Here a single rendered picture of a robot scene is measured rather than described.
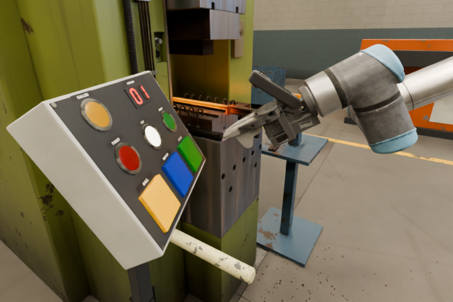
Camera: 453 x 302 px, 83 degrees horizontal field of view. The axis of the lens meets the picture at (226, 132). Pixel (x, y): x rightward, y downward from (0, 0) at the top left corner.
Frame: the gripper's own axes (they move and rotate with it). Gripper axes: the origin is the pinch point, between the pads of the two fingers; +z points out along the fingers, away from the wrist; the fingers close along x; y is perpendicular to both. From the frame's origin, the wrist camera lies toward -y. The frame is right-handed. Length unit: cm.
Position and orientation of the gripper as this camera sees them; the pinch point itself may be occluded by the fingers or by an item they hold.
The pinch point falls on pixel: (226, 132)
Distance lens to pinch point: 60.1
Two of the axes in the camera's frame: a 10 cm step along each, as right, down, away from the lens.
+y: 5.0, 8.3, 2.4
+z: -8.6, 4.3, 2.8
